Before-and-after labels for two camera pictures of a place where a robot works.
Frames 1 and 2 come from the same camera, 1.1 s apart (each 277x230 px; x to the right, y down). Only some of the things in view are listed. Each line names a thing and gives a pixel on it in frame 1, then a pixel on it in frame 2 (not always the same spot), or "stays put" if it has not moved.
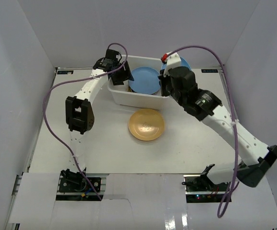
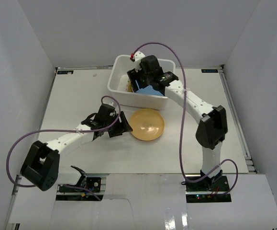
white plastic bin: x=124 y=95 stays put
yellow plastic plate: x=146 y=124 stays put
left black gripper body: x=120 y=75 → x=116 y=129
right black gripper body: x=166 y=87 → x=143 y=80
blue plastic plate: x=183 y=63 → x=149 y=90
